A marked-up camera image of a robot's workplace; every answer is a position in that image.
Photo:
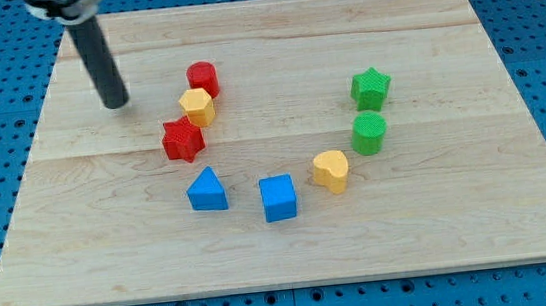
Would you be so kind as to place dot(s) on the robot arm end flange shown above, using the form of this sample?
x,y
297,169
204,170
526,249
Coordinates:
x,y
66,12

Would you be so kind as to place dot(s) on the blue triangle block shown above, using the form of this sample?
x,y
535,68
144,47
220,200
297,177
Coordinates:
x,y
207,192

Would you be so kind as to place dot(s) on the wooden board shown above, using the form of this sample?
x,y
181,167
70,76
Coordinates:
x,y
102,215

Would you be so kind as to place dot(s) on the blue cube block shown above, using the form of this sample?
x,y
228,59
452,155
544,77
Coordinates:
x,y
279,198

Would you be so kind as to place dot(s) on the yellow heart block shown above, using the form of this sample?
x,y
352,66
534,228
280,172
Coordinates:
x,y
331,171

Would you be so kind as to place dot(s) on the yellow hexagon block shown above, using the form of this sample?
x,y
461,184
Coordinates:
x,y
198,106

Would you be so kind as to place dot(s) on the red star block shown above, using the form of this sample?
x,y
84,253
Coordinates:
x,y
182,139

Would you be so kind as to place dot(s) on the green cylinder block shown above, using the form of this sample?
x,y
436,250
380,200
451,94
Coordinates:
x,y
368,131

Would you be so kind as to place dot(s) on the red cylinder block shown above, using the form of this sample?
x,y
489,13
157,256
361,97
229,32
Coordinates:
x,y
203,75

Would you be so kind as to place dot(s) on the green star block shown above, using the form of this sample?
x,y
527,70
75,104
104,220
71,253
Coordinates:
x,y
370,89

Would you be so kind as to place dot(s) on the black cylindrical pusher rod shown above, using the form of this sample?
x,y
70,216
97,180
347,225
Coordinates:
x,y
98,60

